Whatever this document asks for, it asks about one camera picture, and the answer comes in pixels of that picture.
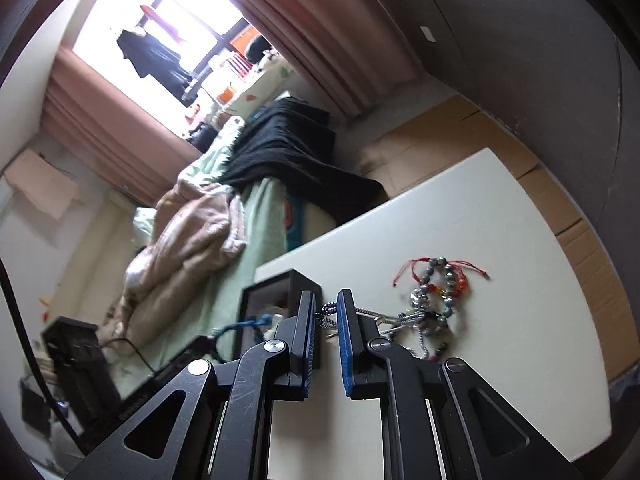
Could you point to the pink curtain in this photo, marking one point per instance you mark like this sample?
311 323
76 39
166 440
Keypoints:
280 55

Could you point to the cluttered white desk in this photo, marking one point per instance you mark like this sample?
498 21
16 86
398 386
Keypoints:
250 85

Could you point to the black jewelry box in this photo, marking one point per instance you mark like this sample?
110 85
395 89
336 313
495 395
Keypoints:
272 295

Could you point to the pink paper on wall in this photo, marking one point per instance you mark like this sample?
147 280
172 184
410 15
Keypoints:
42 182

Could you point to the pink fleece blanket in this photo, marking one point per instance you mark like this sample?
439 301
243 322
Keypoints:
185 240

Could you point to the white wall switch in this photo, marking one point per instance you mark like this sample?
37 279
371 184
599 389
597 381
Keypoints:
427 33

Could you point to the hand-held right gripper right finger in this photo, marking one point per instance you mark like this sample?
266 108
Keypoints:
345 340

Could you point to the black hanging garment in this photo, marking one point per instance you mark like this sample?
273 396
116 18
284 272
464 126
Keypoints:
152 60

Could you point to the black knitted blanket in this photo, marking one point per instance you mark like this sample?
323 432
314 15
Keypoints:
290 155

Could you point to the green bed sheet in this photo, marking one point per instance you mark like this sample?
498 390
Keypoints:
225 280

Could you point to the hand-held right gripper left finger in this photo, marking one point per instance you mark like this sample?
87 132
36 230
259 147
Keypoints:
311 330

